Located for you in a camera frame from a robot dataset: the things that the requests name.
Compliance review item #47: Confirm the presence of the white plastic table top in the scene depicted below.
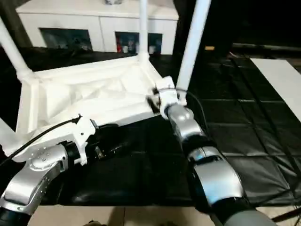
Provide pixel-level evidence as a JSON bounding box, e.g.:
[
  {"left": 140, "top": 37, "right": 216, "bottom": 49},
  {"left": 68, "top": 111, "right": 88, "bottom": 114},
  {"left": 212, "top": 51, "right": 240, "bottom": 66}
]
[{"left": 4, "top": 54, "right": 188, "bottom": 163}]

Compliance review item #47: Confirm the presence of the black mat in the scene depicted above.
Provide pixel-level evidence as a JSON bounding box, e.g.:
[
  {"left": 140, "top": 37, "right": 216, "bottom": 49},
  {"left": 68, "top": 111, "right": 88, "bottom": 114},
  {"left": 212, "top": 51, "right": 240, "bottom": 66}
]
[{"left": 0, "top": 46, "right": 301, "bottom": 208}]

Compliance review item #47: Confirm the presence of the grey curtain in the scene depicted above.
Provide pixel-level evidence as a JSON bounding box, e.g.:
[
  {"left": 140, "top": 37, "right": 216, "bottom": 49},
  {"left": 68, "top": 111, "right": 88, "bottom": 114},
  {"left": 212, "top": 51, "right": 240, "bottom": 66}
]
[{"left": 0, "top": 0, "right": 33, "bottom": 48}]

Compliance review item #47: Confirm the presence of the white cabinet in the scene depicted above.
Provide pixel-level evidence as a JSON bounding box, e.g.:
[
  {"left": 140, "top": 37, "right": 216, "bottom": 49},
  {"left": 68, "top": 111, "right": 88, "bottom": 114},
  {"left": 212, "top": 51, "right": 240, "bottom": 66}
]
[{"left": 16, "top": 0, "right": 179, "bottom": 55}]

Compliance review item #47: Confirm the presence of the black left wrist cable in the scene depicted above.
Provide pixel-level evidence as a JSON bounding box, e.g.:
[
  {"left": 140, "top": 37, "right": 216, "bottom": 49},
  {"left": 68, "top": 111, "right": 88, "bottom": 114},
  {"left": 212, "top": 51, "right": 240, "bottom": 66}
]
[{"left": 0, "top": 113, "right": 82, "bottom": 166}]

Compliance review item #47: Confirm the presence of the black side table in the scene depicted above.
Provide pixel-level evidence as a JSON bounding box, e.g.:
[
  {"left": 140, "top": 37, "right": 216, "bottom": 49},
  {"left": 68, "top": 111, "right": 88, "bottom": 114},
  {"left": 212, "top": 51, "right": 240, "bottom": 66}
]
[{"left": 229, "top": 43, "right": 301, "bottom": 59}]

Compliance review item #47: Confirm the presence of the white plastic table leg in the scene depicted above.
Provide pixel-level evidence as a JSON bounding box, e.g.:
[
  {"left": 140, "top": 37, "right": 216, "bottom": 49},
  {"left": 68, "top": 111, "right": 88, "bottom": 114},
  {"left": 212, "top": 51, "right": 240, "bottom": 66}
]
[
  {"left": 0, "top": 16, "right": 36, "bottom": 80},
  {"left": 175, "top": 0, "right": 212, "bottom": 95},
  {"left": 138, "top": 0, "right": 151, "bottom": 65},
  {"left": 0, "top": 117, "right": 17, "bottom": 155}
]

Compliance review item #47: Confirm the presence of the white flat board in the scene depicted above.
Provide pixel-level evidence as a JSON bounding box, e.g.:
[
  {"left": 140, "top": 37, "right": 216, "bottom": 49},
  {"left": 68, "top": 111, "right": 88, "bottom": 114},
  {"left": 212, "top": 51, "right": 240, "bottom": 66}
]
[{"left": 250, "top": 57, "right": 301, "bottom": 119}]

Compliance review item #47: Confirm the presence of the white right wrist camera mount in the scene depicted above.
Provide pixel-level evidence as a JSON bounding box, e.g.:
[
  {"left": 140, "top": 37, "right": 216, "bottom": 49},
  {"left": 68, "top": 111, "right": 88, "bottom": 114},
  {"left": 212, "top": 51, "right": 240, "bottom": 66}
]
[{"left": 153, "top": 76, "right": 188, "bottom": 121}]

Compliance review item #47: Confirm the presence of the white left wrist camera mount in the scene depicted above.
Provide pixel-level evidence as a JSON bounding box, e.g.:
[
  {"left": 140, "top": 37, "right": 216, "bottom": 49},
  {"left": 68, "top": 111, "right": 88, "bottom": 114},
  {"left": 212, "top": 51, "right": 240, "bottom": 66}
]
[{"left": 70, "top": 116, "right": 99, "bottom": 166}]

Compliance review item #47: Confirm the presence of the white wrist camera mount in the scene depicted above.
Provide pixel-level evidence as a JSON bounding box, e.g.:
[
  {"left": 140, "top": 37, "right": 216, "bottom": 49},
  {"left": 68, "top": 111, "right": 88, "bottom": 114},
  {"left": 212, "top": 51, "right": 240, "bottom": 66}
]
[
  {"left": 70, "top": 116, "right": 99, "bottom": 166},
  {"left": 153, "top": 76, "right": 188, "bottom": 121}
]

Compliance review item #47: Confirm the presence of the black folding table frame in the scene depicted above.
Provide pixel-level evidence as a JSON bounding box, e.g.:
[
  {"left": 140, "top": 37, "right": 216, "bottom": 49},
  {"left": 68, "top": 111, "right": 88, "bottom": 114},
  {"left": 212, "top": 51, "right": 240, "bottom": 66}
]
[{"left": 270, "top": 206, "right": 301, "bottom": 222}]

